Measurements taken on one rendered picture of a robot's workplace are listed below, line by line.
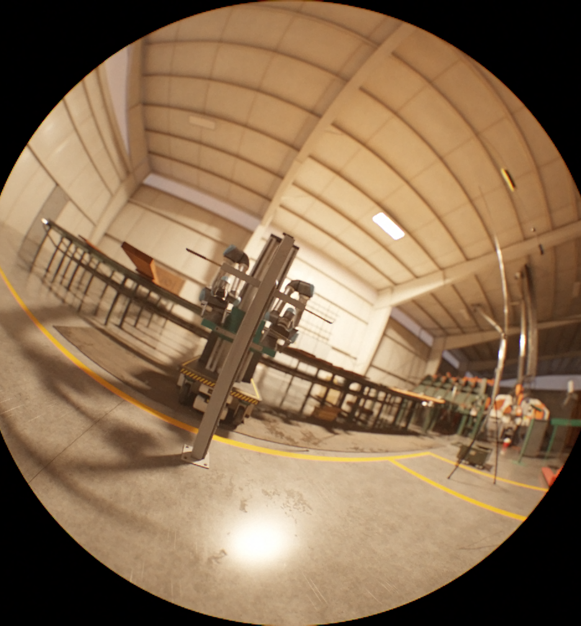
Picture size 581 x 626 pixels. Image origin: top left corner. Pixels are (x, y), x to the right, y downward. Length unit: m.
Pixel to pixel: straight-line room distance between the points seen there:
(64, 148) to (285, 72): 7.33
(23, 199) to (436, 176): 12.86
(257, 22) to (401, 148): 5.60
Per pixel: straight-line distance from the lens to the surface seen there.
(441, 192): 7.42
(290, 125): 7.08
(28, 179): 8.76
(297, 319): 1.60
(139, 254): 1.48
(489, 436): 8.42
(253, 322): 0.93
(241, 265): 1.62
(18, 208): 8.82
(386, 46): 5.88
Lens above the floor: 0.71
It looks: 13 degrees up
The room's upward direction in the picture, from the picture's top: 23 degrees clockwise
